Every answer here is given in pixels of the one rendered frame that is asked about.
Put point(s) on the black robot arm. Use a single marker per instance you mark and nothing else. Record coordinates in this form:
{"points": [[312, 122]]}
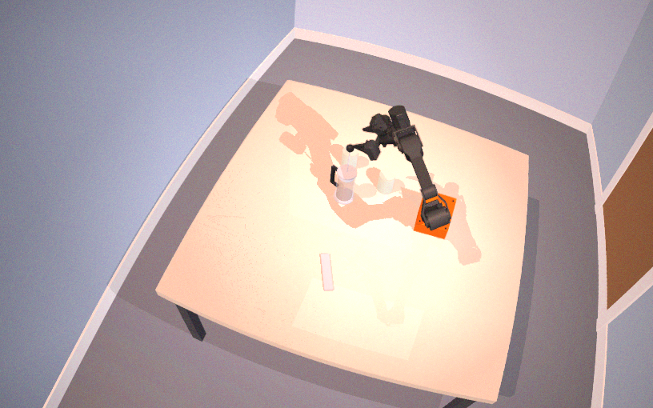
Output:
{"points": [[433, 213]]}

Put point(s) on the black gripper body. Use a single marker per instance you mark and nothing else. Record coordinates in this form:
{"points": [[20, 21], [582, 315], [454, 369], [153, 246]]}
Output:
{"points": [[372, 146]]}

